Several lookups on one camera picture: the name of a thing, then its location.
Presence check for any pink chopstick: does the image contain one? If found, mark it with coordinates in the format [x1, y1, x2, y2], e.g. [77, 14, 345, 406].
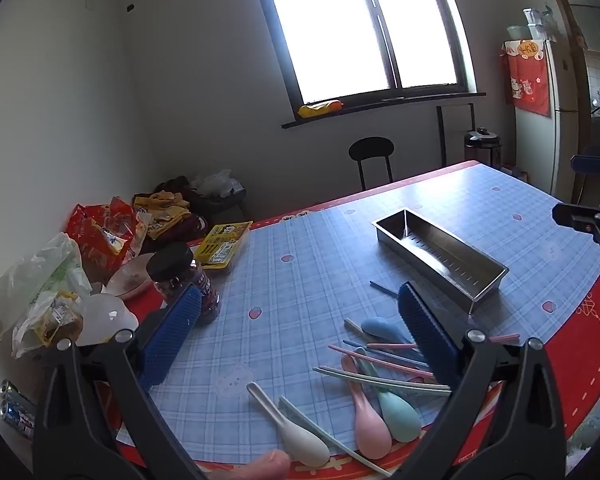
[366, 332, 520, 351]
[328, 344, 435, 380]

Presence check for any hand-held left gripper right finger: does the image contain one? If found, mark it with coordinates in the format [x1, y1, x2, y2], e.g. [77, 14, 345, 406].
[397, 281, 566, 480]

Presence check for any blue plaid tablecloth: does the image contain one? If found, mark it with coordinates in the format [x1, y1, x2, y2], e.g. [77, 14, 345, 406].
[115, 162, 600, 466]

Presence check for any window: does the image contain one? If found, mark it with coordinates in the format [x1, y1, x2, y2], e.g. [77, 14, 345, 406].
[247, 0, 478, 108]

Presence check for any stainless steel utensil tray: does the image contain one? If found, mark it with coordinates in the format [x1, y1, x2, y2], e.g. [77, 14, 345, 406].
[371, 207, 510, 315]

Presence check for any yellow packet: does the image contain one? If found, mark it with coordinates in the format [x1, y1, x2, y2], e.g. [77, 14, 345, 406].
[298, 100, 343, 119]

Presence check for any clear storage container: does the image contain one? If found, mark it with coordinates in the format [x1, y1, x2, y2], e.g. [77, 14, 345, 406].
[522, 7, 547, 41]

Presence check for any black metal frame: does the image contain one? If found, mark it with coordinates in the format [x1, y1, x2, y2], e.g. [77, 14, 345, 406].
[436, 103, 476, 167]

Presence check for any red snack bag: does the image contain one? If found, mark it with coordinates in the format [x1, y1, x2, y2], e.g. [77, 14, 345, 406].
[65, 196, 151, 281]

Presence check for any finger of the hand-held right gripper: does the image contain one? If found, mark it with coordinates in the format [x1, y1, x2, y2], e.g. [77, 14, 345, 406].
[551, 202, 600, 268]
[570, 147, 600, 177]

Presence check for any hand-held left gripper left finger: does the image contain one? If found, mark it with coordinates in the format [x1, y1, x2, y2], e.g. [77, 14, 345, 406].
[32, 284, 206, 480]

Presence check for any dark window sill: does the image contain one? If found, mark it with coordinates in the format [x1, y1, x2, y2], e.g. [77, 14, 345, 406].
[281, 91, 487, 129]

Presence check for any blue spoon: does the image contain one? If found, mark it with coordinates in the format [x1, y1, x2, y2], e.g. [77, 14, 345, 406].
[361, 316, 416, 346]

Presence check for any pink spoon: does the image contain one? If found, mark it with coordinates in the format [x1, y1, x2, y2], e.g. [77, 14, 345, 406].
[341, 355, 393, 460]

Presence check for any red printed cloth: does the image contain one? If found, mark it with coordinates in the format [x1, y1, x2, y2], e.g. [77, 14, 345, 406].
[500, 40, 553, 118]

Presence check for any white spoon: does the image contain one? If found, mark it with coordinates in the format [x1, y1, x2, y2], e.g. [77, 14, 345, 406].
[246, 382, 331, 467]

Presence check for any black pressure cooker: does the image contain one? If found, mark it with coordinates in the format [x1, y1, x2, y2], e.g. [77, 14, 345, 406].
[463, 128, 503, 168]

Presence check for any translucent plastic bag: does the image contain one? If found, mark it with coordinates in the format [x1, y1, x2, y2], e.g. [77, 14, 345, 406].
[0, 232, 93, 358]

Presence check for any dark stool with clothes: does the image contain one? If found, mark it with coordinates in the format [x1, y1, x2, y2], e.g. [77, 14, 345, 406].
[132, 175, 248, 248]

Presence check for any green spoon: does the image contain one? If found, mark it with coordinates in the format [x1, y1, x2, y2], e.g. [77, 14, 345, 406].
[356, 347, 423, 443]

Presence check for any black round chair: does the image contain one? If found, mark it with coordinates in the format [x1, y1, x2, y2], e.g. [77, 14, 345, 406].
[348, 137, 395, 192]

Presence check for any white chopstick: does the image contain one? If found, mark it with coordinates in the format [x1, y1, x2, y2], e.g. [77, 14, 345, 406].
[278, 396, 392, 477]

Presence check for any black lid snack jar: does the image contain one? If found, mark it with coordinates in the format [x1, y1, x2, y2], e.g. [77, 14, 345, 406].
[146, 242, 222, 328]

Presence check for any white refrigerator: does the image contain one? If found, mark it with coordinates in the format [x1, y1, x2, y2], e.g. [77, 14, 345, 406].
[502, 37, 588, 198]

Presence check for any pack of batteries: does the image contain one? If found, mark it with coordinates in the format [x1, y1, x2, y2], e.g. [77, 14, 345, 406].
[0, 379, 36, 441]

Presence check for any yellow snack tray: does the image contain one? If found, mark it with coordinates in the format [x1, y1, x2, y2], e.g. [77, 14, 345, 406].
[194, 221, 253, 273]

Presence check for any person's left hand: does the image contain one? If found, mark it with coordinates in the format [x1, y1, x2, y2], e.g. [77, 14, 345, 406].
[247, 450, 292, 480]

